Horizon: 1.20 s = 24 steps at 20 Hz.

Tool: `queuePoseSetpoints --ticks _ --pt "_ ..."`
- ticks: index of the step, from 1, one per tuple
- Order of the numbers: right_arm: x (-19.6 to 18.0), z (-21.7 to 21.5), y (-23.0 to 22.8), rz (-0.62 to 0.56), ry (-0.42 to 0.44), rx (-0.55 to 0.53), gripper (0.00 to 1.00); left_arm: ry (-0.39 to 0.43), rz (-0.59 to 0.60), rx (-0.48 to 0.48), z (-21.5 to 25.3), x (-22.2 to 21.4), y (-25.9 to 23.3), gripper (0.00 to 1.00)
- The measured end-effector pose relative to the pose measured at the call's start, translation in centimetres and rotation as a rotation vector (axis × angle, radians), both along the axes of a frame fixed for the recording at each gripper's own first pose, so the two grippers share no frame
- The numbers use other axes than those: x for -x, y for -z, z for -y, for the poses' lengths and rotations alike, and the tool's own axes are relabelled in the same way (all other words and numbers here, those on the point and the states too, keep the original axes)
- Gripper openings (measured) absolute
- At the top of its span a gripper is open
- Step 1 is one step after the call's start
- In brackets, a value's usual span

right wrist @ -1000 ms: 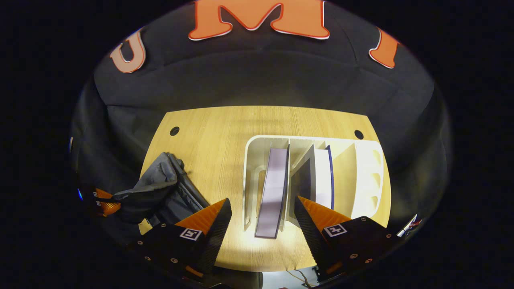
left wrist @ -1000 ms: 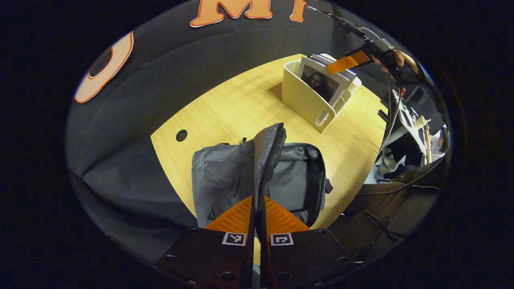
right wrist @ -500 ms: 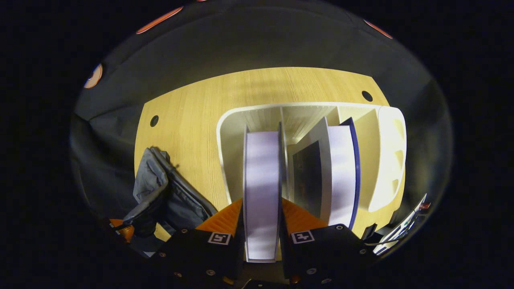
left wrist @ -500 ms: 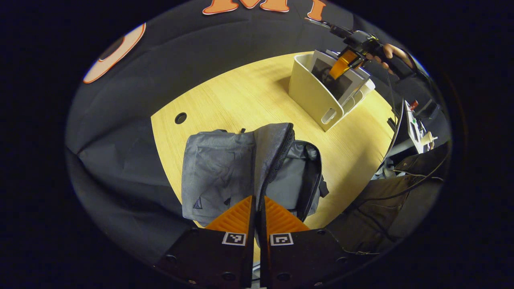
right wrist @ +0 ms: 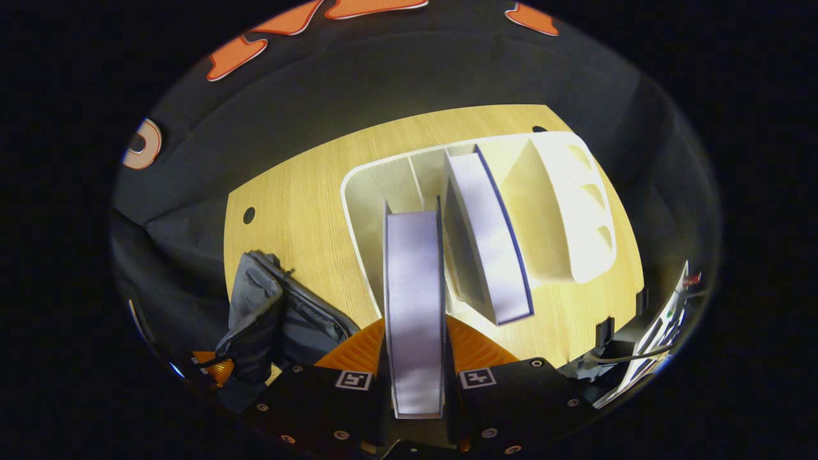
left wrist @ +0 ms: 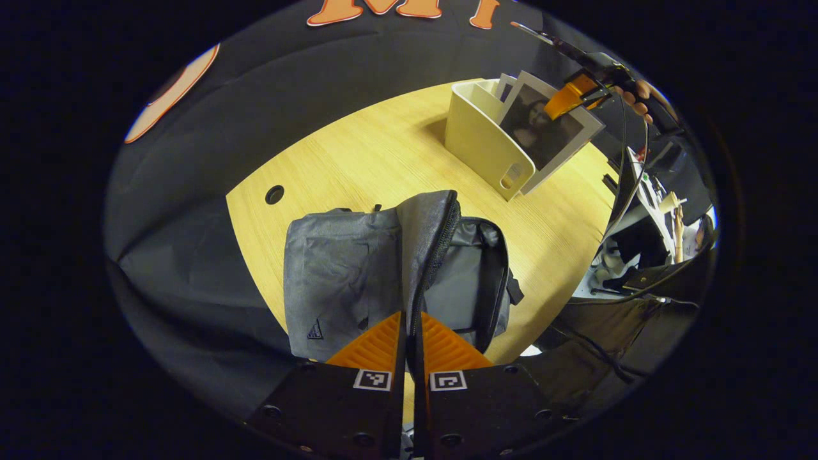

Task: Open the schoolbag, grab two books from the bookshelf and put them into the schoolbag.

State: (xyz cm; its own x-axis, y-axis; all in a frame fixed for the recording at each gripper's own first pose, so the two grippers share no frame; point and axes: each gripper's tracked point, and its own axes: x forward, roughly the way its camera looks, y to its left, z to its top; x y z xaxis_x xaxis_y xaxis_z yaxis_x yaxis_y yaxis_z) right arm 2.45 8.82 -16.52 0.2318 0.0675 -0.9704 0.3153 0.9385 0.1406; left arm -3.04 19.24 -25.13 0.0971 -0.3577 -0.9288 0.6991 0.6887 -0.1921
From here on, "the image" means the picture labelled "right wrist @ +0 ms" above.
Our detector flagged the white bookshelf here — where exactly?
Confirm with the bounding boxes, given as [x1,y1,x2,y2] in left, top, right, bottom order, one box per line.
[340,131,619,320]

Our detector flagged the black cable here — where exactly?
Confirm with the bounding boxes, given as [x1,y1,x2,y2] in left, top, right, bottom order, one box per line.
[582,344,676,366]

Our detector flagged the dark grey schoolbag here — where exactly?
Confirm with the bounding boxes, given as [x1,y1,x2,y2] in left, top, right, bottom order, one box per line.
[214,250,362,387]

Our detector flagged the white device with cables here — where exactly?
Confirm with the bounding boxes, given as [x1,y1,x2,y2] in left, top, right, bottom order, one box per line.
[591,261,704,410]

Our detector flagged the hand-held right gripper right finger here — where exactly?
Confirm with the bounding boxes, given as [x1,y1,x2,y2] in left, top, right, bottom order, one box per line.
[444,315,603,456]

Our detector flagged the white book blue cover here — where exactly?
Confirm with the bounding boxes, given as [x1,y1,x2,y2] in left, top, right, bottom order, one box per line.
[382,198,448,420]
[442,144,536,326]

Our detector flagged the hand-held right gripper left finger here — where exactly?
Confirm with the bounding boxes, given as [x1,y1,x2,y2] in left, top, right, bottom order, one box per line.
[240,318,392,457]

